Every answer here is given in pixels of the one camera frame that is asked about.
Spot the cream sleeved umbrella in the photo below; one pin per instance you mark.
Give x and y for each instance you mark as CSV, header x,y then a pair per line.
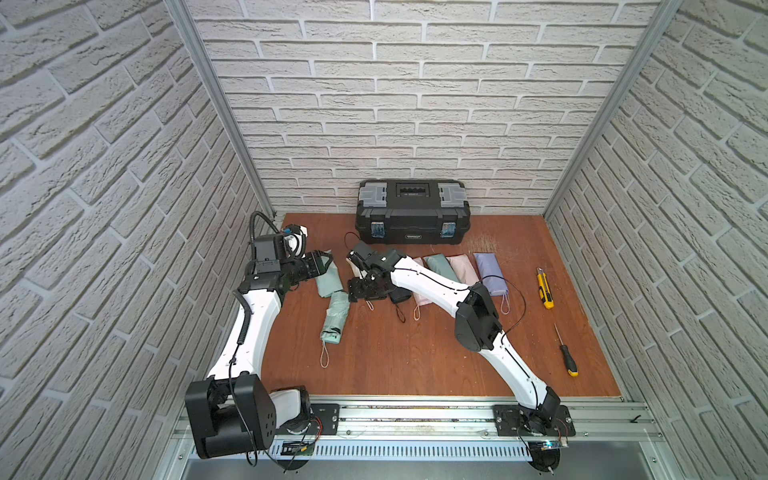
x,y
355,270

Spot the black sleeved umbrella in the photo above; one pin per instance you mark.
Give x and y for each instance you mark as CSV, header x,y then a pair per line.
x,y
398,296

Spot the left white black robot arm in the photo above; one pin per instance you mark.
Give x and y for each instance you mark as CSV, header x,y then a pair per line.
x,y
230,411

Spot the yellow utility knife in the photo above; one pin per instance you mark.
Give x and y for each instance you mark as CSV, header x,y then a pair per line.
x,y
544,290

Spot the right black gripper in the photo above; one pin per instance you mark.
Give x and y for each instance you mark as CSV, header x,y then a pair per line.
x,y
355,291

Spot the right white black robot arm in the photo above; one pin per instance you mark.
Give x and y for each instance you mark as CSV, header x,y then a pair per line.
x,y
477,324

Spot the light pink sleeved umbrella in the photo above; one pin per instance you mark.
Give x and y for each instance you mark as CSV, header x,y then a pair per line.
x,y
463,269

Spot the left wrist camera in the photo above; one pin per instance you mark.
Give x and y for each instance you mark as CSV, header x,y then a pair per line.
x,y
270,252

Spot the lavender sleeved umbrella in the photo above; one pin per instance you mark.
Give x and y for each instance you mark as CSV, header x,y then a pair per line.
x,y
492,278

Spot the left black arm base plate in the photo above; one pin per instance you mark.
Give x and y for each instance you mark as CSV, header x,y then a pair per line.
x,y
324,421

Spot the aluminium mounting rail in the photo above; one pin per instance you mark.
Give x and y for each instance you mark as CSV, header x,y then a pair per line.
x,y
421,428

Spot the mint green sleeved umbrella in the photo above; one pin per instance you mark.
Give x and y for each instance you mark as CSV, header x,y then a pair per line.
x,y
439,264

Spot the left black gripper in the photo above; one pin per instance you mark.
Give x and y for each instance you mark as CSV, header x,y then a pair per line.
x,y
309,267

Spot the yellow black screwdriver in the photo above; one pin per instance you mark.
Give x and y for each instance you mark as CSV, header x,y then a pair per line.
x,y
569,362

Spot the black plastic toolbox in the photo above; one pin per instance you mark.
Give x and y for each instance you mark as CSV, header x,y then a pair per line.
x,y
412,211

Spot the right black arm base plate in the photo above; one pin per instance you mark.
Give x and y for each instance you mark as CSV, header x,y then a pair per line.
x,y
514,421

